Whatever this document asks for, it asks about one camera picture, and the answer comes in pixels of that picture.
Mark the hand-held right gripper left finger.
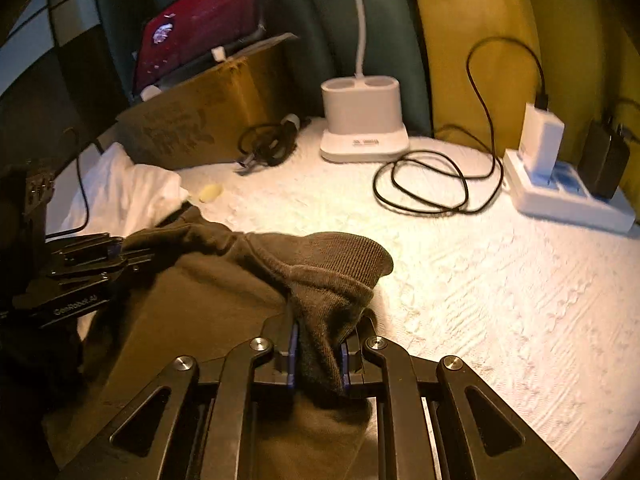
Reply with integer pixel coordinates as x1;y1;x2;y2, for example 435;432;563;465
55;305;301;480

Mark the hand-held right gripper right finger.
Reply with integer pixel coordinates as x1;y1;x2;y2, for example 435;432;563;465
341;320;581;480

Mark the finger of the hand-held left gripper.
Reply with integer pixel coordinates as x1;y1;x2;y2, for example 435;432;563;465
50;252;156;281
47;232;126;261

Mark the dark olive sweater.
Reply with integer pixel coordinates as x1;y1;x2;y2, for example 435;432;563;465
42;205;396;480

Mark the white pillow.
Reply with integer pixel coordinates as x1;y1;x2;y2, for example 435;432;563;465
60;142;191;241

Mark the white textured bedspread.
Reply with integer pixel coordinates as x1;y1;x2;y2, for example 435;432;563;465
45;117;640;480

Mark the brown cardboard box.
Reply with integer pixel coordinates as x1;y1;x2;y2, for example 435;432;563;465
116;42;296;171

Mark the white desk lamp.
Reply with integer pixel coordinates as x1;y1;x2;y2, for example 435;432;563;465
319;0;411;165

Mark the tablet with red screen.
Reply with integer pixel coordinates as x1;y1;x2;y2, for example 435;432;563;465
132;0;268;96

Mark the white power strip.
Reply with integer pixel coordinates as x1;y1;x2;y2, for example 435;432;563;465
502;149;637;233

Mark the white charger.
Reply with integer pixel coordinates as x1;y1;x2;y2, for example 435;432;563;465
520;102;566;181

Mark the teal curtain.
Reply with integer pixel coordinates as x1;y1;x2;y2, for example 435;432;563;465
92;0;433;136

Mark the black charger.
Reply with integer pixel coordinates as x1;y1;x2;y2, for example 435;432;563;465
580;117;632;201

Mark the yellow-green curtain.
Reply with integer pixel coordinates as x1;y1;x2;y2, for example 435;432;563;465
405;0;640;161

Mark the black braided cable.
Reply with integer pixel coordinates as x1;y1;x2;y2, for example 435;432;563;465
45;127;91;240

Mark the small coiled black cable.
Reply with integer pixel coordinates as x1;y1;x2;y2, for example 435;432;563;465
235;112;301;177

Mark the long black charging cable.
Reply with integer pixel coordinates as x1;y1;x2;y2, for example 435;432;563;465
372;37;548;216

